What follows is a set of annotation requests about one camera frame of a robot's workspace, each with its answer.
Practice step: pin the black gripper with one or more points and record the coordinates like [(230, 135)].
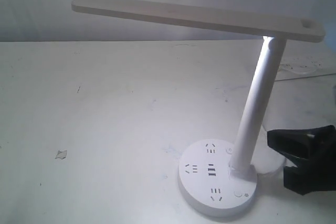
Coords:
[(302, 147)]

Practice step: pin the white desk lamp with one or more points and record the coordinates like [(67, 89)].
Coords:
[(216, 177)]

